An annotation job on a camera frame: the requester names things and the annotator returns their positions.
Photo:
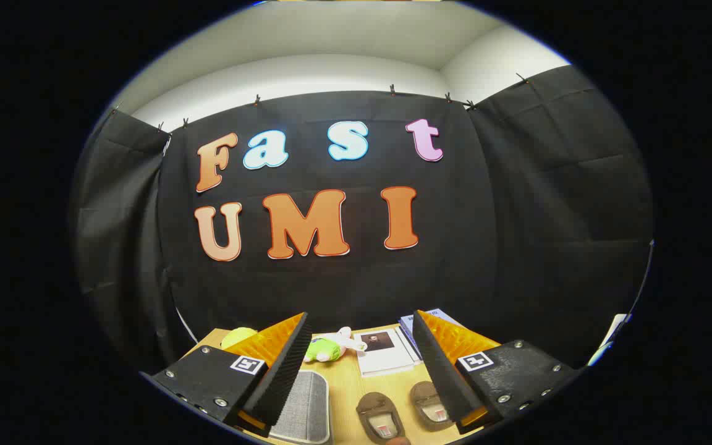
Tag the green and pink plush toy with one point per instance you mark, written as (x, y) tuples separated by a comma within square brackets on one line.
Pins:
[(322, 351)]

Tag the yellow corn toy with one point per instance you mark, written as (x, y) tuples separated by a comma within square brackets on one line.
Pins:
[(237, 337)]

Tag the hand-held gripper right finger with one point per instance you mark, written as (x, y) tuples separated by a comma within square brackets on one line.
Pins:
[(439, 377)]

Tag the row of black clips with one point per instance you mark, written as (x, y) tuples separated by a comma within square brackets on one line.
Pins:
[(257, 99)]

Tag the light blue book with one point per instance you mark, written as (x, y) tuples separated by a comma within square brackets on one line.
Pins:
[(408, 322)]

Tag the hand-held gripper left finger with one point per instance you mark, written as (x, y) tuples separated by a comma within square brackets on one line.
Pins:
[(285, 377)]

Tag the dark blue book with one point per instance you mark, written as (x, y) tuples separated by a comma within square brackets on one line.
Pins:
[(410, 346)]

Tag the grey fabric storage box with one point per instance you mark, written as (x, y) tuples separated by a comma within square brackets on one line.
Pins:
[(303, 402)]

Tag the brown fuzzy shoe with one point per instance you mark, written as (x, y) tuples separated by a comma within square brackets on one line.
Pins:
[(371, 408), (421, 395)]

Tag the white book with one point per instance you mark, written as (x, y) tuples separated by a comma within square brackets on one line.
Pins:
[(387, 361)]

